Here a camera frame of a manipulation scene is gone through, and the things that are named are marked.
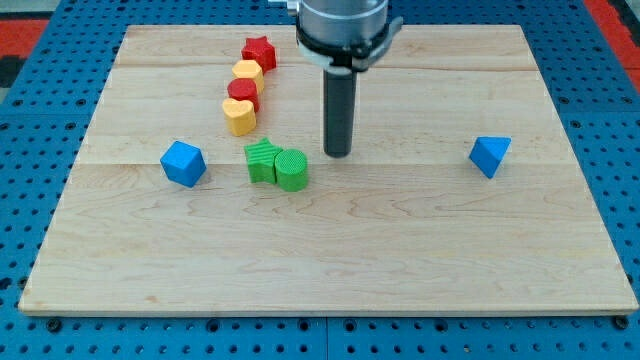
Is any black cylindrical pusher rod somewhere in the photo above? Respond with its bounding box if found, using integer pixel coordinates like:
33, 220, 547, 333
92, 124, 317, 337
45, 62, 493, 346
323, 72, 357, 158

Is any red star block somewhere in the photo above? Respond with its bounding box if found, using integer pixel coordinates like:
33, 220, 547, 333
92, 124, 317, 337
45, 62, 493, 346
241, 36, 277, 73

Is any green star block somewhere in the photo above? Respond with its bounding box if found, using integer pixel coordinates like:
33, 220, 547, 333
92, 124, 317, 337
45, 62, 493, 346
244, 138, 283, 184

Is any green cylinder block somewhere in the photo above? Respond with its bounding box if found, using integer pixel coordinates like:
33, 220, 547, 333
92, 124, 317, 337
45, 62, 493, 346
274, 149, 308, 192

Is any yellow hexagon block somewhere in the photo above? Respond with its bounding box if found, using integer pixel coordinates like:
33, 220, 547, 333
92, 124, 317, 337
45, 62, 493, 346
231, 60, 265, 94

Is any red cylinder block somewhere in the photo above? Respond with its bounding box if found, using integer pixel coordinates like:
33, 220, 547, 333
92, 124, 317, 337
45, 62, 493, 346
227, 78, 260, 112

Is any yellow heart block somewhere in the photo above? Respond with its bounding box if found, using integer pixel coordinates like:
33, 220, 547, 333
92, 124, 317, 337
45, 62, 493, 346
222, 98, 257, 136

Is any blue triangle block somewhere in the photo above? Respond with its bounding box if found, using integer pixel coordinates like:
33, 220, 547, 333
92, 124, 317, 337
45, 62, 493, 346
469, 136, 512, 179

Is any wooden board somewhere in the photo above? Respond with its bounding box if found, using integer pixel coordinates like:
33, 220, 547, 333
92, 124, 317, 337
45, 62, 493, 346
19, 25, 638, 317

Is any blue cube block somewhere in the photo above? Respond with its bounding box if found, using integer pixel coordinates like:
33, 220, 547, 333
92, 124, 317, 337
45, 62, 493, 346
160, 141, 206, 188

